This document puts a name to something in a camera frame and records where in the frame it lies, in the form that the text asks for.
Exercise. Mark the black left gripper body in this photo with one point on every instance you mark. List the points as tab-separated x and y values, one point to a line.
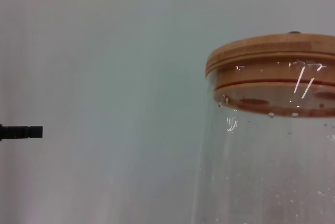
1	132

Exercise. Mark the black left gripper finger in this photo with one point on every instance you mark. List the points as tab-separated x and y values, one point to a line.
26	132

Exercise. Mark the glass water dispenser jar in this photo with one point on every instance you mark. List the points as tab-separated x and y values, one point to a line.
261	169

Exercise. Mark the round wooden jar lid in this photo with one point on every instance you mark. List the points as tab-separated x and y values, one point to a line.
261	51

